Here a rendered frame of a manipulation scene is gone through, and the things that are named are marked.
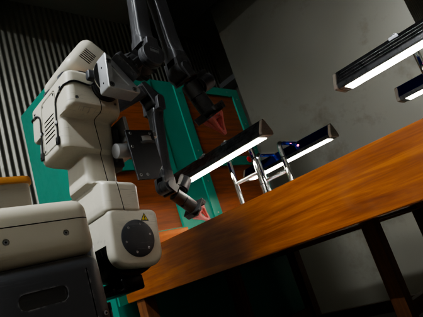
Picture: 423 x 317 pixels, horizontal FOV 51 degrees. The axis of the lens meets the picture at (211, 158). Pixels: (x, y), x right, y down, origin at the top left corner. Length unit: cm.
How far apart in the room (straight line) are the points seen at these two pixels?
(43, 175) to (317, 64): 237
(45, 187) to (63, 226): 159
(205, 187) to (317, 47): 180
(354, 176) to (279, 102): 284
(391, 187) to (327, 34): 274
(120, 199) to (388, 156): 72
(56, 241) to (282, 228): 72
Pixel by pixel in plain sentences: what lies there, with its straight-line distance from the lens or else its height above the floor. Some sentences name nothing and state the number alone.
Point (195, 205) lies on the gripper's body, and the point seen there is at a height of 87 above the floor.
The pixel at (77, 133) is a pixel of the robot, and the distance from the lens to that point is 132.
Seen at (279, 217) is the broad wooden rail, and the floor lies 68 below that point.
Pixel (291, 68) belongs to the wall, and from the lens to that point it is 401.
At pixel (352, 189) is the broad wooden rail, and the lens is 127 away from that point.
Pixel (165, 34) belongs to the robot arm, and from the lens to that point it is 151.
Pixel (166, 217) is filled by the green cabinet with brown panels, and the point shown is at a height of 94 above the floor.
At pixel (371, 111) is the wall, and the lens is 360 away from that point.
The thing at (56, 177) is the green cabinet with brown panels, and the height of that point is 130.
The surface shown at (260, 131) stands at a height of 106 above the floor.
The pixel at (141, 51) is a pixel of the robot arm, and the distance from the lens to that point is 136.
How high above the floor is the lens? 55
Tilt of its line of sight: 15 degrees up
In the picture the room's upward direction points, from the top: 18 degrees counter-clockwise
